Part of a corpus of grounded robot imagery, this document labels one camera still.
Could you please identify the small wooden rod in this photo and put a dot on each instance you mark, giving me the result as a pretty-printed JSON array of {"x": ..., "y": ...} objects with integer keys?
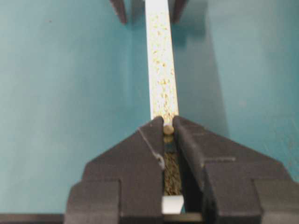
[{"x": 168, "y": 129}]

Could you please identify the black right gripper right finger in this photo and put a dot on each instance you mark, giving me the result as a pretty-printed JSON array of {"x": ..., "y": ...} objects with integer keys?
[{"x": 229, "y": 183}]

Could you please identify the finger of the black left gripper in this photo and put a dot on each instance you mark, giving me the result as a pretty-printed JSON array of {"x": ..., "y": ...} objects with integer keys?
[
  {"x": 119, "y": 8},
  {"x": 178, "y": 8}
]

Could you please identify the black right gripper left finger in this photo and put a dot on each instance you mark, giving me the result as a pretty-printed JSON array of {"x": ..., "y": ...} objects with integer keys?
[{"x": 124, "y": 185}]

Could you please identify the white wooden board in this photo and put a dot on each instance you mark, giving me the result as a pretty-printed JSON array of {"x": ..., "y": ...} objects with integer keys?
[{"x": 163, "y": 95}]

